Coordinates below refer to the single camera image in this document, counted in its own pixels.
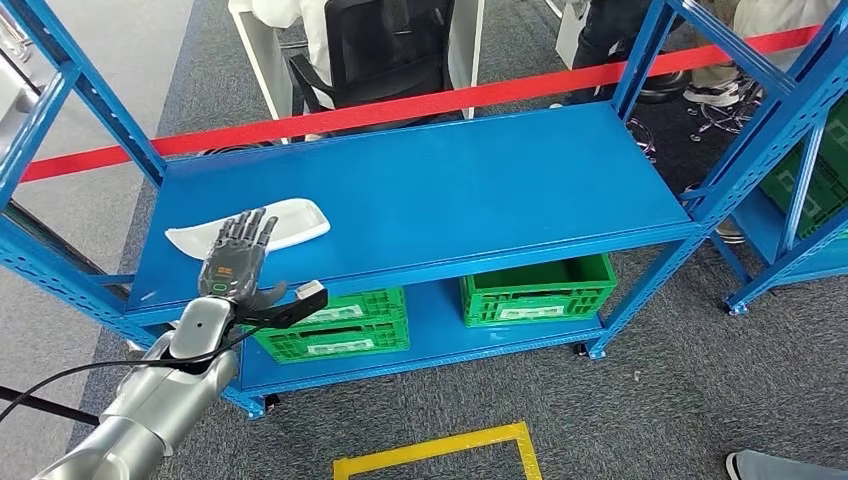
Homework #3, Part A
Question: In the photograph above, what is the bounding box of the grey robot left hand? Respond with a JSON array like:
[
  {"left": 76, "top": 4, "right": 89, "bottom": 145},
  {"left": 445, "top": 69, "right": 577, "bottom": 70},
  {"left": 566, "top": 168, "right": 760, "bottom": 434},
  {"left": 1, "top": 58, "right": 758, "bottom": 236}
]
[{"left": 197, "top": 207, "right": 289, "bottom": 313}]

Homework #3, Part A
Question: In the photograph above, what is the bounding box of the white plastic car part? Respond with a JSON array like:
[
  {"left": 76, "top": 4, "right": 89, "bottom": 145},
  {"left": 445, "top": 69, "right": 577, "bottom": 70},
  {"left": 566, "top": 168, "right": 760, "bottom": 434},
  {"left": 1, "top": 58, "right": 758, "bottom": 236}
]
[{"left": 164, "top": 197, "right": 331, "bottom": 261}]

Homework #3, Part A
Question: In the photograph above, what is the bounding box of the blue steel shelf rack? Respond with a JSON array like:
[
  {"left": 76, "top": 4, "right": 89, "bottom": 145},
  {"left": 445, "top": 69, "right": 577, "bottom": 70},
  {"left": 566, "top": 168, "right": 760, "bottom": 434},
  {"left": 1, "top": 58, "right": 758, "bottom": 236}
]
[
  {"left": 708, "top": 99, "right": 848, "bottom": 316},
  {"left": 0, "top": 0, "right": 848, "bottom": 422}
]

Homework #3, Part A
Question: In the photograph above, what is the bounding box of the red barrier belt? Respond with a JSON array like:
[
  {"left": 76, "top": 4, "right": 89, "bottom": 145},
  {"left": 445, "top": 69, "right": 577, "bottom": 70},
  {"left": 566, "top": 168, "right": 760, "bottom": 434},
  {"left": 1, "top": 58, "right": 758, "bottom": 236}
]
[{"left": 19, "top": 25, "right": 823, "bottom": 185}]

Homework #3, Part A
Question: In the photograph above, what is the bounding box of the black pole stand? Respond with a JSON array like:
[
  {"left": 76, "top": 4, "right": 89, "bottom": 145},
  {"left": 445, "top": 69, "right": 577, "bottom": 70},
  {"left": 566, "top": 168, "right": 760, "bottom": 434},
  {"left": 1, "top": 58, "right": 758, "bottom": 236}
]
[{"left": 0, "top": 382, "right": 102, "bottom": 429}]

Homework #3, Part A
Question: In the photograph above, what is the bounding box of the black office chair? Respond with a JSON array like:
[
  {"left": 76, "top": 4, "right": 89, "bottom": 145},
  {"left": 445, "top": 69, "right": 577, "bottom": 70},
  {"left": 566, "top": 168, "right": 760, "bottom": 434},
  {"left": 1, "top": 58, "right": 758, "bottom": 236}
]
[{"left": 289, "top": 0, "right": 458, "bottom": 127}]

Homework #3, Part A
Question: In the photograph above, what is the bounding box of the yellow floor tape square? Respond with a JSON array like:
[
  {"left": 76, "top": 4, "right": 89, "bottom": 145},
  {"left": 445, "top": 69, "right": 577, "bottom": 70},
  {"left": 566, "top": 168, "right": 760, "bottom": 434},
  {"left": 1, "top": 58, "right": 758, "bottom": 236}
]
[{"left": 332, "top": 421, "right": 543, "bottom": 480}]

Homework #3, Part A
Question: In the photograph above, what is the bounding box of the green open plastic crate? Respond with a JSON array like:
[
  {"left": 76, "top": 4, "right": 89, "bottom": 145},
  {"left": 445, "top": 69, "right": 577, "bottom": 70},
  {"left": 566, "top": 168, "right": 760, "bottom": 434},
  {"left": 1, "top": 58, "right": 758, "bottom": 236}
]
[{"left": 460, "top": 253, "right": 619, "bottom": 329}]

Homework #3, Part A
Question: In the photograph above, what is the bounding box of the black round stool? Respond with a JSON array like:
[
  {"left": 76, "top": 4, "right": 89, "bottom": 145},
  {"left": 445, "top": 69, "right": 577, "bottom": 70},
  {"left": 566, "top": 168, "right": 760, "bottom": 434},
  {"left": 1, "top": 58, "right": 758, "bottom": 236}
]
[{"left": 635, "top": 69, "right": 690, "bottom": 105}]

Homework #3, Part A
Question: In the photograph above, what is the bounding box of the grey sneaker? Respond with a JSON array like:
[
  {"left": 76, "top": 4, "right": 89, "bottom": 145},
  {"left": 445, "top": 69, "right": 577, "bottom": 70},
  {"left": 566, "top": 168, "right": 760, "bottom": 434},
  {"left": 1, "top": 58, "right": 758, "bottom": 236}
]
[{"left": 715, "top": 218, "right": 747, "bottom": 246}]

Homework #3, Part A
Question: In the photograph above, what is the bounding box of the chrome chair base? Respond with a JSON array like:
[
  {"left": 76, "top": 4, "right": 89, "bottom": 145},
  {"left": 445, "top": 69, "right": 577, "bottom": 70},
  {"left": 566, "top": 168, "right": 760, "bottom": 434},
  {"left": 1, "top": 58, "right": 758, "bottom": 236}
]
[{"left": 688, "top": 79, "right": 763, "bottom": 145}]

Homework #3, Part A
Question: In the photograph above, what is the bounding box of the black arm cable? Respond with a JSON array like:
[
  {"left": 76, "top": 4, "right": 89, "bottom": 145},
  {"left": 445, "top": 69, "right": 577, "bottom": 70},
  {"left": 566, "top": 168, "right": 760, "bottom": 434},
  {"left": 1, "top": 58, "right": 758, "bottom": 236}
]
[{"left": 0, "top": 327, "right": 263, "bottom": 425}]

